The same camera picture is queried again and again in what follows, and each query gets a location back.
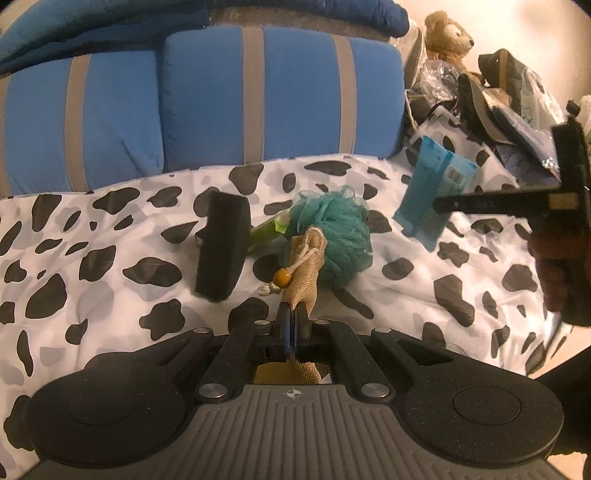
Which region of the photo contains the tan drawstring pouch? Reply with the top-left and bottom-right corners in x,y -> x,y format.
254,227 -> 328,385

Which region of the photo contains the black foam block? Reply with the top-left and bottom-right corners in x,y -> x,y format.
194,192 -> 252,302

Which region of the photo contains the teal mesh bath loofah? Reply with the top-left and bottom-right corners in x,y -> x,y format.
284,185 -> 373,289

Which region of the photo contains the blue tissue packet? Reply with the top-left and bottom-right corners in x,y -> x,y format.
394,136 -> 477,252

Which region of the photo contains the person right hand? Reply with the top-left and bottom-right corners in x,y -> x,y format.
528,223 -> 569,313

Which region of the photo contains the clutter pile of bags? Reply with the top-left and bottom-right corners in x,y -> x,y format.
407,27 -> 578,187

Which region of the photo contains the cow print blanket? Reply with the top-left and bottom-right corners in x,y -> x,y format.
0,106 -> 574,476

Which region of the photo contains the brown teddy bear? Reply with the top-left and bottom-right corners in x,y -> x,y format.
425,10 -> 483,85

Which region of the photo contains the blue striped right cushion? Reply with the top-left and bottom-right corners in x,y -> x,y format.
160,26 -> 405,171

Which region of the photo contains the dark blue pillow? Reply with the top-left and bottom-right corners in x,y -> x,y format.
1,1 -> 410,74

